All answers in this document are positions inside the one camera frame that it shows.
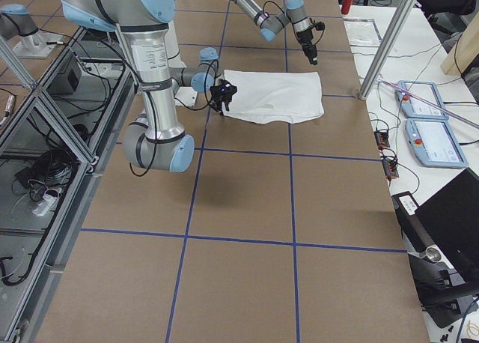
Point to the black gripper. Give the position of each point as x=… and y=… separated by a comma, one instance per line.
x=305, y=38
x=218, y=94

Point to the white printed t-shirt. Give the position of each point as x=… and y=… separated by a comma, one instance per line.
x=262, y=98

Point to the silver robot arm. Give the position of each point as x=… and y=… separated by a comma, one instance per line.
x=271, y=19
x=156, y=139

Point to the clear plastic bag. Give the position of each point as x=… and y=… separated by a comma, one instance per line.
x=362, y=32

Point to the small orange electronics board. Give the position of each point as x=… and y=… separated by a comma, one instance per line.
x=381, y=138

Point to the lower teach pendant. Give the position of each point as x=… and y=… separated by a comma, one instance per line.
x=434, y=144

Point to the black box with label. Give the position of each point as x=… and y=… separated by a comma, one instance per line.
x=405, y=207

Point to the black monitor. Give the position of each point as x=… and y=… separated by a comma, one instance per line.
x=450, y=217

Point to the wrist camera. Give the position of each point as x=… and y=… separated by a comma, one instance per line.
x=318, y=25

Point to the aluminium frame post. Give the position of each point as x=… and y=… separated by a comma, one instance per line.
x=392, y=32

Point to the aluminium frame cage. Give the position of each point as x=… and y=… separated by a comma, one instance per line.
x=44, y=165

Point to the black camera stand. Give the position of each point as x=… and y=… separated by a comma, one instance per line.
x=443, y=293

